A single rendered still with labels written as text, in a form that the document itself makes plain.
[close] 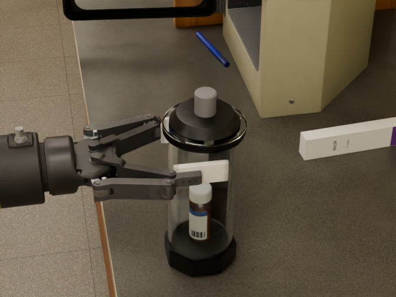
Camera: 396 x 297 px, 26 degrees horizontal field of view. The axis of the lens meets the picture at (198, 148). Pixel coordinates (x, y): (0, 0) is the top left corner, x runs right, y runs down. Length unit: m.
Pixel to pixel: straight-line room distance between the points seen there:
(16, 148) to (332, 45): 0.65
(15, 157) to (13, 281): 1.56
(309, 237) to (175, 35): 0.66
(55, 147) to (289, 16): 0.53
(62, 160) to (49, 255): 1.61
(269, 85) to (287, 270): 0.39
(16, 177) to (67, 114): 2.23
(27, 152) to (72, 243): 1.65
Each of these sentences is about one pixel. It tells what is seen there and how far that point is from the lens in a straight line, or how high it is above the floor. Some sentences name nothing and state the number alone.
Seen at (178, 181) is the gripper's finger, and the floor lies 1.13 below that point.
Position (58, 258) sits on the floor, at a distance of 2.65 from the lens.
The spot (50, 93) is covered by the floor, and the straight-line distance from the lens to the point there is 3.43.
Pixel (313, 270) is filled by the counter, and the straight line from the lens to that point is 1.23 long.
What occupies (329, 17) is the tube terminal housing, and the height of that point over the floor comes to 1.13.
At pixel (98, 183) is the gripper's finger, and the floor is 1.14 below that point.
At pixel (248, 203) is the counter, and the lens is 1.33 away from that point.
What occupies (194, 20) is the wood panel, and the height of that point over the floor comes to 0.95.
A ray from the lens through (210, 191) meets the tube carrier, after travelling 1.11.
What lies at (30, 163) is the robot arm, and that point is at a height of 1.16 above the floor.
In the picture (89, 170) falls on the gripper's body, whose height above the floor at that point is 1.14.
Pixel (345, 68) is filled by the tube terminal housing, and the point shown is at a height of 0.99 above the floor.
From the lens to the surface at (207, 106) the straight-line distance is 1.07.
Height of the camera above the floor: 1.78
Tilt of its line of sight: 35 degrees down
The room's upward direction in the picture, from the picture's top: straight up
